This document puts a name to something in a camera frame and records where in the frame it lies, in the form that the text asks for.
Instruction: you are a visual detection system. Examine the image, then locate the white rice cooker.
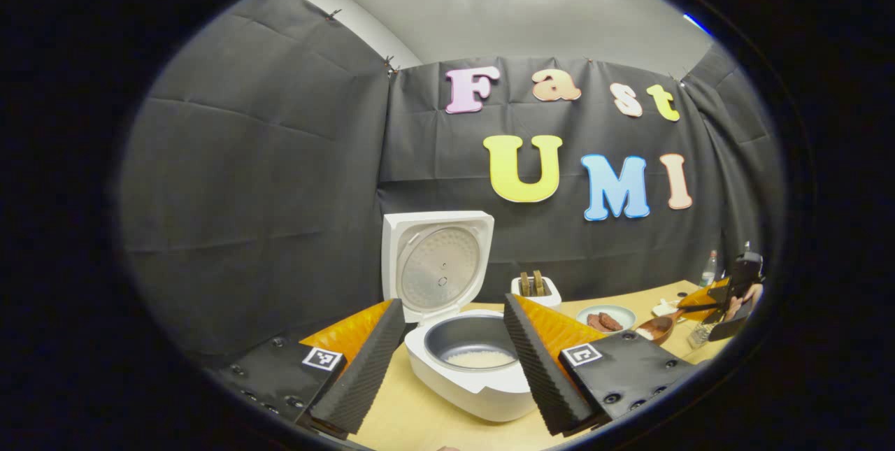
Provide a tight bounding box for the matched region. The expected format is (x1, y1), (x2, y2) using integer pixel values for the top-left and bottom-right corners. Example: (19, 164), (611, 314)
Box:
(381, 211), (539, 422)

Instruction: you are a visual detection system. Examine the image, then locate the pale green plate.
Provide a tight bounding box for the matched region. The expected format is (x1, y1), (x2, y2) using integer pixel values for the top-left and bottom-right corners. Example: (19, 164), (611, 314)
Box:
(576, 304), (637, 335)

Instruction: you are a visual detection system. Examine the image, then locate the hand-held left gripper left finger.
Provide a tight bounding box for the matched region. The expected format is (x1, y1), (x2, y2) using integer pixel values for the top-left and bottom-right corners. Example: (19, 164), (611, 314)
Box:
(210, 297), (406, 441)

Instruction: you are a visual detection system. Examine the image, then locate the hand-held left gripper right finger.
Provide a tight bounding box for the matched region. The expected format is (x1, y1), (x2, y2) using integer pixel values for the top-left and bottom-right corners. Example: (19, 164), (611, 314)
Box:
(503, 292), (703, 438)

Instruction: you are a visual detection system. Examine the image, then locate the brown wooden spoon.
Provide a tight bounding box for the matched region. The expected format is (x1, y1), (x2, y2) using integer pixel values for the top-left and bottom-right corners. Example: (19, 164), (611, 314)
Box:
(635, 301), (724, 345)

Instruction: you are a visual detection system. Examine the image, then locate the black backdrop cloth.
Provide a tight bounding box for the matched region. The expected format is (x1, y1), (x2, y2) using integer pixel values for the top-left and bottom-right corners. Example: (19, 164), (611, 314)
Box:
(119, 0), (787, 361)

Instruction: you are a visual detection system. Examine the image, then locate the white toaster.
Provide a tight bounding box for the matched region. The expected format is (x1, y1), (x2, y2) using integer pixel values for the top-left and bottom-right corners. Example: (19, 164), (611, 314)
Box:
(510, 275), (562, 308)

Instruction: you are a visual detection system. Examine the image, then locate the white rice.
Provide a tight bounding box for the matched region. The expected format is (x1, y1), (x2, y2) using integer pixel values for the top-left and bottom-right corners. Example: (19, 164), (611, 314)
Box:
(447, 350), (518, 369)

